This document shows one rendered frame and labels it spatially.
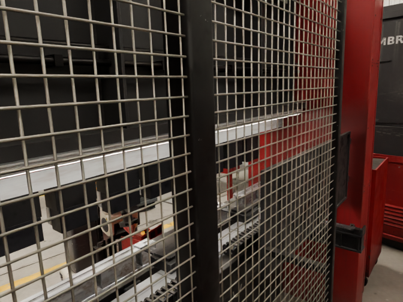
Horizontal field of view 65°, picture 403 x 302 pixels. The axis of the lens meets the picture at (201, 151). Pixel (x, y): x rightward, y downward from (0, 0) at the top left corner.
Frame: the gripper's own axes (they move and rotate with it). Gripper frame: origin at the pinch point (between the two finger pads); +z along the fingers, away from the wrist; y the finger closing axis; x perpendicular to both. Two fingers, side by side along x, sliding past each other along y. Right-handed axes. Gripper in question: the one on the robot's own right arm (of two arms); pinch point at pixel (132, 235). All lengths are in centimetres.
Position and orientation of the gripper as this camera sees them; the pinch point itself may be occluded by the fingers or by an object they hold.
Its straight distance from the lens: 198.2
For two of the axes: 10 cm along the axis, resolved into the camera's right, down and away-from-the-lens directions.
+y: 8.3, -1.7, -5.2
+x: 4.9, -1.9, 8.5
